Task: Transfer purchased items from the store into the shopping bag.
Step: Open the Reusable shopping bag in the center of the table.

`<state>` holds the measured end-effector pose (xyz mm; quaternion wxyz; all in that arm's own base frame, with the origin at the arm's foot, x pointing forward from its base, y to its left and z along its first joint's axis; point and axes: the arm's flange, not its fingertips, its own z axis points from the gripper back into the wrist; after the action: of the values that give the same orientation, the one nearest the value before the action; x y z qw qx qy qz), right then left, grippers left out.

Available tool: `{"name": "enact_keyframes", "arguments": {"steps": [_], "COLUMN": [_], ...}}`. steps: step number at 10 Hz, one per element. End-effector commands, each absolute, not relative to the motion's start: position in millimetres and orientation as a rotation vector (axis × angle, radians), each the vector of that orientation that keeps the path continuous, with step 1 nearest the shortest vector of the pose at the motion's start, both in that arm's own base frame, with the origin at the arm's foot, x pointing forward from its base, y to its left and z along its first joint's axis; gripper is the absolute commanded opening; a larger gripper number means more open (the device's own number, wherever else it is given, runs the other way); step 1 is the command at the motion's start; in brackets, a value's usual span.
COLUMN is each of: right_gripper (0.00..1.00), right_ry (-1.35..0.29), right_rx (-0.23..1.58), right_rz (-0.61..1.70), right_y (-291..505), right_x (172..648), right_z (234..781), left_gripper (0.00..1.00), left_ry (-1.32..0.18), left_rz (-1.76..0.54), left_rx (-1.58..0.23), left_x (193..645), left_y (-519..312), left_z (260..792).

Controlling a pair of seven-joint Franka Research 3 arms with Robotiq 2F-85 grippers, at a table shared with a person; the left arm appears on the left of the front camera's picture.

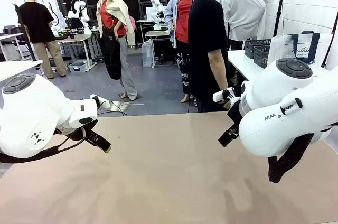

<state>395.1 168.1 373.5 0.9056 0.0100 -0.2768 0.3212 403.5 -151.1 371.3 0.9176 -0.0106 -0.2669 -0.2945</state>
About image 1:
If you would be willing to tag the wood top work table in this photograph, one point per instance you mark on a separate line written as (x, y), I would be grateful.
(79, 38)

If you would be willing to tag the white side table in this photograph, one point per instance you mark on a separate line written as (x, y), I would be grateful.
(237, 61)

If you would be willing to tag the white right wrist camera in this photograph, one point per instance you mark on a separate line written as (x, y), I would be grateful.
(221, 95)

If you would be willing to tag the grey plastic crate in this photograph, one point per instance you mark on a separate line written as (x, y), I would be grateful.
(78, 66)

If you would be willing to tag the transparent plastic bag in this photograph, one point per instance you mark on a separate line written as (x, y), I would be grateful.
(148, 55)

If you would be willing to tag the grey background table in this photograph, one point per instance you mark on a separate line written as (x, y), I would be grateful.
(157, 33)

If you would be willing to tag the metal mannequin base plate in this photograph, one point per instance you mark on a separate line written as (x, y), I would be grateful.
(124, 106)

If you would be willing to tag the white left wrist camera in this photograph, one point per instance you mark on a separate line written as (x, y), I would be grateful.
(103, 102)

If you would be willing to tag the person right forearm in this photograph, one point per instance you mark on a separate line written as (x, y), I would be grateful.
(217, 70)

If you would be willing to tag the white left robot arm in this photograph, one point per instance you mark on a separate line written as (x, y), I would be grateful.
(26, 107)

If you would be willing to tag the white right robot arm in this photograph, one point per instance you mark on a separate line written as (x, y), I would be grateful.
(277, 97)

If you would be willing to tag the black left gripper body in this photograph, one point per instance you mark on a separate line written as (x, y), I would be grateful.
(72, 132)

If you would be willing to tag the black light stand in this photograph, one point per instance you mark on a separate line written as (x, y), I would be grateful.
(332, 39)

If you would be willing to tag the figure black shirt khaki trousers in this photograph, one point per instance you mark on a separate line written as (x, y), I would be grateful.
(37, 20)

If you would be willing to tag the black tripod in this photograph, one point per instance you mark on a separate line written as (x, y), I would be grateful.
(279, 10)

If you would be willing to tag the mannequin blue shirt red top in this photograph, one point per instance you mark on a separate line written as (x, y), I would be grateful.
(182, 18)

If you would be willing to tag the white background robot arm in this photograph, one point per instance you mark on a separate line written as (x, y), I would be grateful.
(157, 10)
(79, 10)

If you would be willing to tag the white desk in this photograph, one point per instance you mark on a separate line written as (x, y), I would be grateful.
(16, 68)

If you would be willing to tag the mannequin cream jacket red shirt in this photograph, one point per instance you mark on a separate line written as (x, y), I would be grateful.
(113, 23)

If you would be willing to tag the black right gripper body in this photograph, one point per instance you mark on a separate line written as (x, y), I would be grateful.
(234, 114)

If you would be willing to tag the person in black T-shirt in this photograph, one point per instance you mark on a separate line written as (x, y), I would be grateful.
(203, 36)

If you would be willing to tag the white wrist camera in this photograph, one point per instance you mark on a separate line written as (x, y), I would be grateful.
(221, 95)
(103, 102)

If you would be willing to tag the black pole stand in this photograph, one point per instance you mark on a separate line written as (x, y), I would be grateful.
(25, 31)

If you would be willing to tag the person in pink top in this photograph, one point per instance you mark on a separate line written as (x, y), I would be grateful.
(132, 23)

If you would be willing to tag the person right hand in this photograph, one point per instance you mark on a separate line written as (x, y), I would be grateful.
(226, 106)

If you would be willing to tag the mannequin white shirt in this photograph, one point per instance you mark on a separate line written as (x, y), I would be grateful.
(245, 12)

